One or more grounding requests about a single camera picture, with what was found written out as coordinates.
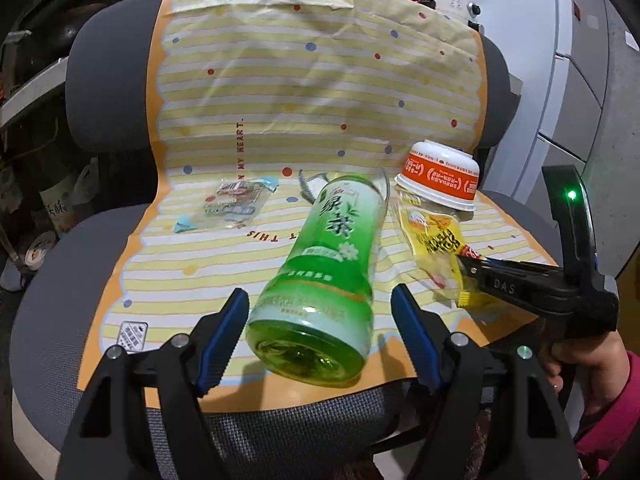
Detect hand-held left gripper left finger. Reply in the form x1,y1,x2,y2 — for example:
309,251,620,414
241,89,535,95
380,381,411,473
59,287,249,480

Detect orange and white paper bowl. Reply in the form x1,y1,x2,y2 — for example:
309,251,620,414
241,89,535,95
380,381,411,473
394,140,481,211

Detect yellow snack wrapper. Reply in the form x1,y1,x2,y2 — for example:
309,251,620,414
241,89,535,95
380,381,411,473
392,195,495,312

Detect person's right hand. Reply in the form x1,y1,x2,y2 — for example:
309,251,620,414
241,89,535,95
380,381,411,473
541,329,632,411

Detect grey mesh office chair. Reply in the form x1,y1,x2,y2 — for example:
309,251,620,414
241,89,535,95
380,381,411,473
9,0,576,480

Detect person's right forearm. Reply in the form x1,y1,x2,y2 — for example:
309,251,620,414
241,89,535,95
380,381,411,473
572,350,640,467

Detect clear candy wrapper blue ends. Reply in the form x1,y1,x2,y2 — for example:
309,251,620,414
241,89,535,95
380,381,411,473
172,176,279,234

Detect green tea bottle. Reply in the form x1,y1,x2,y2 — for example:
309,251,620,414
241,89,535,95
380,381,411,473
245,169,392,389

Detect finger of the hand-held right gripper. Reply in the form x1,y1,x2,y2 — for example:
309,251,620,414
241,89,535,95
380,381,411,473
481,257,567,282
461,259,569,319

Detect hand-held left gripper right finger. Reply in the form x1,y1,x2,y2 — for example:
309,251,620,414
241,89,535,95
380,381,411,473
391,284,581,480

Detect white tape roll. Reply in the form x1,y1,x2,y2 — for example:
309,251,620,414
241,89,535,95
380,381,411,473
24,242,57,272

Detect yellow striped dotted mat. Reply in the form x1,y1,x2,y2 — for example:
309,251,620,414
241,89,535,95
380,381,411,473
75,0,558,402

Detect white printed bag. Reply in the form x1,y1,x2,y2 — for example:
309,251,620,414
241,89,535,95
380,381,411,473
39,177,83,235

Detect white cabinet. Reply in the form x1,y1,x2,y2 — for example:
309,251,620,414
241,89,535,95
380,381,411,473
457,0,640,281

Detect small silver wrapper scrap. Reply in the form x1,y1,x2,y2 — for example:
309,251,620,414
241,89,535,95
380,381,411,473
297,170,331,204

